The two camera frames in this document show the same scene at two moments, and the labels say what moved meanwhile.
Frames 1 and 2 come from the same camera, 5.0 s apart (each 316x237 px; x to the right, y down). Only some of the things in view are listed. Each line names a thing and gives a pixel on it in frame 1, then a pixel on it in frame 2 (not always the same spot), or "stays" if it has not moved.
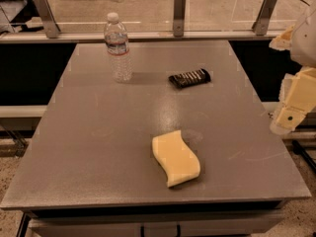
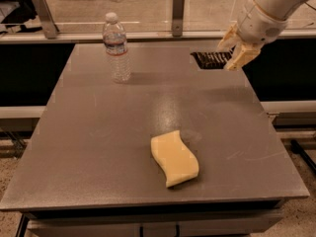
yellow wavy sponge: (176, 157) stays
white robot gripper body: (305, 43) to (259, 27)
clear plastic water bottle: (116, 39) stays
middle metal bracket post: (179, 13) stays
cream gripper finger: (297, 97) to (242, 54)
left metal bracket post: (46, 14) stays
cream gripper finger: (282, 41) to (230, 39)
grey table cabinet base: (226, 219) stays
